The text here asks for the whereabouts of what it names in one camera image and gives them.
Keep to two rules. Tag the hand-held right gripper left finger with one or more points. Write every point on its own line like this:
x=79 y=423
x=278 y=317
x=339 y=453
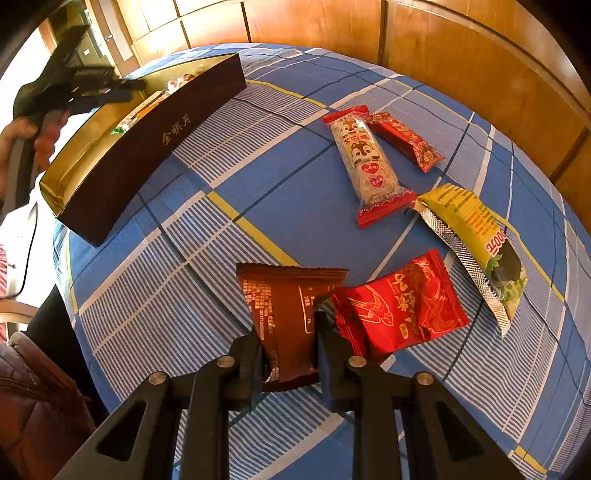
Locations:
x=251 y=369

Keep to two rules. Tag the red gold-print snack packet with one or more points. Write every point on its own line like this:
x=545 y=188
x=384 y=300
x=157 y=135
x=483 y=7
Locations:
x=406 y=309

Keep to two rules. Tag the yellow green snack packet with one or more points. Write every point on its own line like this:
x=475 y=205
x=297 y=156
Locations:
x=471 y=221

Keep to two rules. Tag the wooden wardrobe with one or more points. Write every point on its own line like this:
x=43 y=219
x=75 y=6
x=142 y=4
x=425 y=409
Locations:
x=461 y=69

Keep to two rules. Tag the squirrel print sesame bar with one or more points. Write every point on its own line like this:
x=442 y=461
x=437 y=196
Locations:
x=364 y=161

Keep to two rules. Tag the red patterned snack bar packet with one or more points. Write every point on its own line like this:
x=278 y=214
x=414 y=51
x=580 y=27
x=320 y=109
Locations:
x=406 y=141

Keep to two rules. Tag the brown quilted jacket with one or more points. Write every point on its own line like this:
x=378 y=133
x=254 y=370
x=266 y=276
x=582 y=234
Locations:
x=37 y=406

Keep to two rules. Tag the dark cloth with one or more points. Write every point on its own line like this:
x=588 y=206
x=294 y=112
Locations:
x=55 y=332

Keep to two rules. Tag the clear cracker packet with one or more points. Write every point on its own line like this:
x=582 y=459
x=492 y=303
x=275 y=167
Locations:
x=138 y=115

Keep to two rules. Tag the white pink candy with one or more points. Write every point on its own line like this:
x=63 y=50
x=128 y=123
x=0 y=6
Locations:
x=178 y=83

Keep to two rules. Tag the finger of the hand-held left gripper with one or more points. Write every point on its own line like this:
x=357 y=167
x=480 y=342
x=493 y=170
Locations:
x=115 y=96
x=131 y=85

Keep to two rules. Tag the person's left hand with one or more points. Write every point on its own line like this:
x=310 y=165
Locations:
x=21 y=128

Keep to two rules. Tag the wooden door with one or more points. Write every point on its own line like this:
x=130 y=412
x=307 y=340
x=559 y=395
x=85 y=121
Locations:
x=122 y=41

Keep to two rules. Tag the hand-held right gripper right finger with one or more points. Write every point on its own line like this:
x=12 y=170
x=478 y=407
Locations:
x=324 y=369

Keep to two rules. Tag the dark brown tin box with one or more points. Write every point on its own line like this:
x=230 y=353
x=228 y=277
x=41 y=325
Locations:
x=138 y=157

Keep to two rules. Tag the red-brown snack packet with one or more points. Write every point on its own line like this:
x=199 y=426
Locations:
x=281 y=314

